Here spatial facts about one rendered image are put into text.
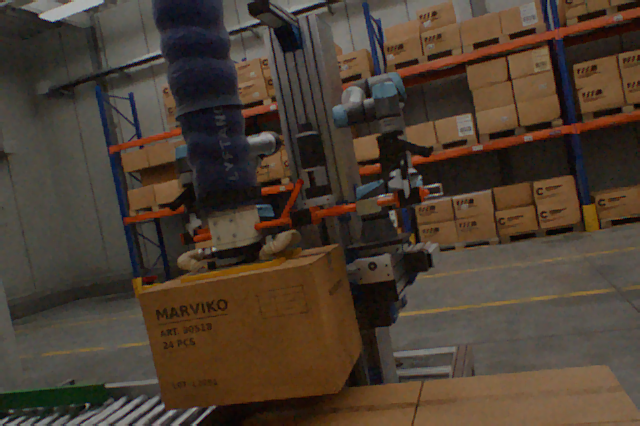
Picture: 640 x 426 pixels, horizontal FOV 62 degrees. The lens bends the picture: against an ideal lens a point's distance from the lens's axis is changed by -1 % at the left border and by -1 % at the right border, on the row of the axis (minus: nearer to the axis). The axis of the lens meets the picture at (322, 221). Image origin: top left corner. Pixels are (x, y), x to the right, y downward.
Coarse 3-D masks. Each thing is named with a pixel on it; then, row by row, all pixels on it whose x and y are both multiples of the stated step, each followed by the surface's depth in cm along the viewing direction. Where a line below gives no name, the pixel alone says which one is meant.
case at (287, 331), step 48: (192, 288) 166; (240, 288) 162; (288, 288) 158; (336, 288) 176; (192, 336) 168; (240, 336) 164; (288, 336) 160; (336, 336) 165; (192, 384) 170; (240, 384) 165; (288, 384) 161; (336, 384) 158
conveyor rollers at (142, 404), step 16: (112, 400) 236; (128, 400) 233; (144, 400) 229; (160, 400) 225; (0, 416) 242; (16, 416) 239; (32, 416) 237; (48, 416) 234; (64, 416) 223; (80, 416) 219; (96, 416) 215; (112, 416) 211; (128, 416) 208; (144, 416) 204; (160, 416) 209; (176, 416) 204; (192, 416) 199
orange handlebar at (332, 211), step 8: (424, 192) 163; (384, 200) 165; (392, 200) 165; (328, 208) 170; (336, 208) 170; (344, 208) 169; (352, 208) 168; (320, 216) 171; (328, 216) 171; (256, 224) 177; (264, 224) 176; (272, 224) 175; (280, 224) 175; (208, 232) 212; (200, 240) 183
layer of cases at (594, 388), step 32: (416, 384) 185; (448, 384) 180; (480, 384) 174; (512, 384) 169; (544, 384) 165; (576, 384) 160; (608, 384) 156; (256, 416) 184; (288, 416) 179; (320, 416) 174; (352, 416) 169; (384, 416) 164; (416, 416) 160; (448, 416) 156; (480, 416) 152; (512, 416) 148; (544, 416) 144; (576, 416) 141; (608, 416) 137
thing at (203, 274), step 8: (248, 256) 170; (208, 264) 174; (232, 264) 176; (240, 264) 171; (248, 264) 168; (256, 264) 166; (264, 264) 165; (272, 264) 165; (200, 272) 173; (208, 272) 172; (216, 272) 170; (224, 272) 169; (232, 272) 168; (184, 280) 173; (192, 280) 172
